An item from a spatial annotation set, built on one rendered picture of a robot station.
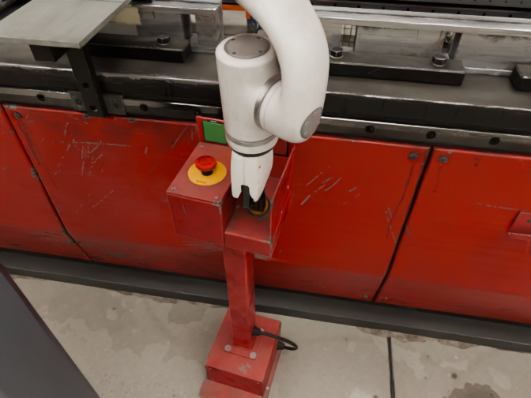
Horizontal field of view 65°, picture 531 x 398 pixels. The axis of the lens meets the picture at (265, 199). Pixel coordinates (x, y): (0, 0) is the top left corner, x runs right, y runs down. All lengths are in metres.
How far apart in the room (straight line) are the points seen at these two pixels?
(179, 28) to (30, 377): 0.71
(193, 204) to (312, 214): 0.39
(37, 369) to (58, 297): 0.89
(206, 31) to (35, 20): 0.32
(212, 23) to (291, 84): 0.47
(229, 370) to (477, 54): 1.00
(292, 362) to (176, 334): 0.39
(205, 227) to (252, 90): 0.32
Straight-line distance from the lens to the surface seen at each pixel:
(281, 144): 0.80
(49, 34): 0.84
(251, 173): 0.67
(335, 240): 1.13
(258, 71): 0.56
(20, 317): 0.75
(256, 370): 1.28
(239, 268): 0.96
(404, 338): 1.53
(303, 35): 0.52
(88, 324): 1.60
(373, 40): 0.94
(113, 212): 1.26
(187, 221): 0.81
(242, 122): 0.61
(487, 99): 0.92
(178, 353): 1.46
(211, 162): 0.77
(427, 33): 0.94
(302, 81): 0.52
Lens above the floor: 1.30
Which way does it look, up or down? 45 degrees down
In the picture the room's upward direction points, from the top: straight up
